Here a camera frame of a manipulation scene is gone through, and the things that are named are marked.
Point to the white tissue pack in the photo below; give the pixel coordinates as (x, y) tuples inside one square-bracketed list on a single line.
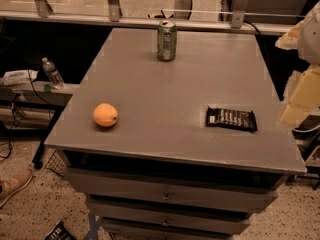
[(18, 77)]

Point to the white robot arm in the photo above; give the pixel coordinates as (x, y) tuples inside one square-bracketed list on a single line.
[(309, 38)]

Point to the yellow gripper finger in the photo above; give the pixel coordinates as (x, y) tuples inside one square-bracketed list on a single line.
[(289, 41), (301, 96)]

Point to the metal window railing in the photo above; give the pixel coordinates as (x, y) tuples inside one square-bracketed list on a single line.
[(236, 16)]

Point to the grey drawer cabinet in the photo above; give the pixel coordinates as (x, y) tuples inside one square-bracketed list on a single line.
[(160, 172)]

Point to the orange fruit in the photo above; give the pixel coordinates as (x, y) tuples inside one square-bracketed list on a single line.
[(105, 115)]

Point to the black packet on floor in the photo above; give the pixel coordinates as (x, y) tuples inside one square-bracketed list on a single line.
[(59, 232)]

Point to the black snack bar wrapper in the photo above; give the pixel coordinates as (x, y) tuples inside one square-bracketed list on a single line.
[(231, 119)]

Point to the green soda can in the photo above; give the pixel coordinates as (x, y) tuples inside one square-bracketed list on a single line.
[(166, 40)]

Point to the low side bench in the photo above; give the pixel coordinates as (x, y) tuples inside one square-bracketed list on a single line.
[(34, 95)]

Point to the clear plastic water bottle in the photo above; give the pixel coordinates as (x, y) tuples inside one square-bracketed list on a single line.
[(52, 73)]

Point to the tan shoe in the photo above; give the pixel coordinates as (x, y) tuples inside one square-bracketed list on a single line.
[(9, 187)]

